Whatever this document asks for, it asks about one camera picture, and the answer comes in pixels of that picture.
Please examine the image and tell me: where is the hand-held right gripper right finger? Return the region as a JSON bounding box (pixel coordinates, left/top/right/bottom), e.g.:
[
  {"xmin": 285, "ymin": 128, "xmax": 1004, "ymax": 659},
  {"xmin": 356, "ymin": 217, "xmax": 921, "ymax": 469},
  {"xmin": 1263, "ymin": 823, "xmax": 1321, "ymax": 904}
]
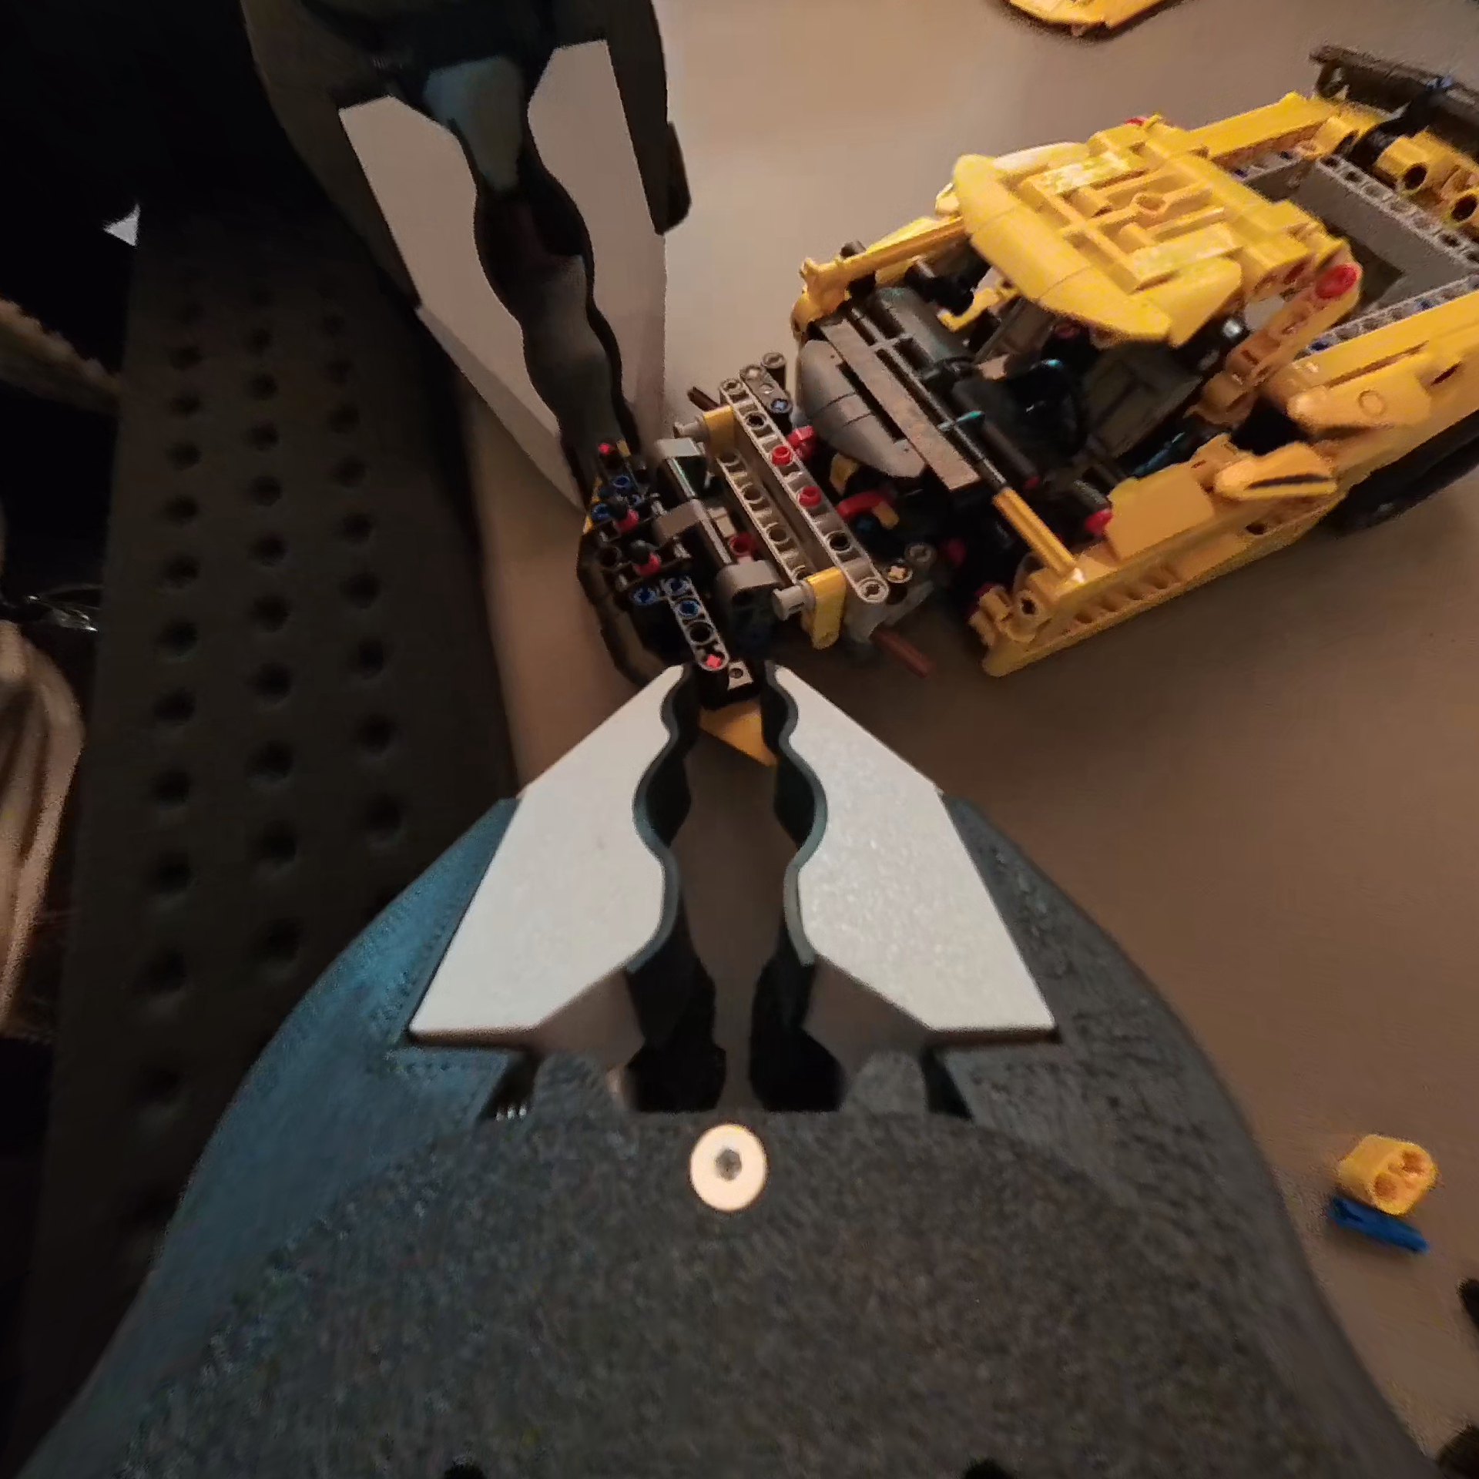
[{"xmin": 752, "ymin": 665, "xmax": 1058, "ymax": 1114}]

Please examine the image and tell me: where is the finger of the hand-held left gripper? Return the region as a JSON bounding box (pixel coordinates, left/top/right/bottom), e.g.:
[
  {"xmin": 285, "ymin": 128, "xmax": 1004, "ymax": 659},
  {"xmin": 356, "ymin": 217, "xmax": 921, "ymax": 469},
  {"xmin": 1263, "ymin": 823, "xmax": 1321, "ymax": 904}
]
[
  {"xmin": 523, "ymin": 45, "xmax": 673, "ymax": 455},
  {"xmin": 338, "ymin": 96, "xmax": 615, "ymax": 511}
]

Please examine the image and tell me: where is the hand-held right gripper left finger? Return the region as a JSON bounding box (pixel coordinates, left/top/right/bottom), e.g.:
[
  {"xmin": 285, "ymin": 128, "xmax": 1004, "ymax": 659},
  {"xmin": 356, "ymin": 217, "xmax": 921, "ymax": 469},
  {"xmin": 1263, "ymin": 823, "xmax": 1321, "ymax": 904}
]
[{"xmin": 407, "ymin": 666, "xmax": 733, "ymax": 1114}]

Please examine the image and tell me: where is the yellow toy brick car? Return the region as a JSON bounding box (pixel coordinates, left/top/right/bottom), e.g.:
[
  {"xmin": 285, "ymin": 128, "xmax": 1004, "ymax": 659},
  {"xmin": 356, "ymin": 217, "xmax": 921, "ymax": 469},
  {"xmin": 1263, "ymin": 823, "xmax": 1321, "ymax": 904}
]
[{"xmin": 578, "ymin": 47, "xmax": 1479, "ymax": 767}]

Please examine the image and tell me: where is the yellow toy car hood panel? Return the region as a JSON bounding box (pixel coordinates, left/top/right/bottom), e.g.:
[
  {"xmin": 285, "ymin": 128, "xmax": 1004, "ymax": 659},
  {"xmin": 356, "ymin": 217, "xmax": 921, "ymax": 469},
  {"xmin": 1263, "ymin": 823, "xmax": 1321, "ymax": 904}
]
[{"xmin": 1004, "ymin": 0, "xmax": 1180, "ymax": 38}]

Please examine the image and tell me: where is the yellow brick with blue pin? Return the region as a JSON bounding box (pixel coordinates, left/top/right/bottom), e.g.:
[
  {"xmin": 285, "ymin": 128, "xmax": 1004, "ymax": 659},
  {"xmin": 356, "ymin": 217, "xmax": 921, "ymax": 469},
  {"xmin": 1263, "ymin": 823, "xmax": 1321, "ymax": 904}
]
[{"xmin": 1326, "ymin": 1135, "xmax": 1440, "ymax": 1256}]

